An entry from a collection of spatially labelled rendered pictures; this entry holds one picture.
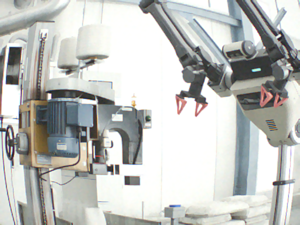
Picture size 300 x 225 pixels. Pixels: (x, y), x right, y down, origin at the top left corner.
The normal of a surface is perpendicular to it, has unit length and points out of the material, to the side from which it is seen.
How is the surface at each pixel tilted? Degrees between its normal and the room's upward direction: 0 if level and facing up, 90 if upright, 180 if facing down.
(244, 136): 90
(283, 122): 130
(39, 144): 90
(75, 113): 90
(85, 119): 90
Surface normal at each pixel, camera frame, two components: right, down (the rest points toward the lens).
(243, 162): -0.84, -0.05
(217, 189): 0.54, -0.08
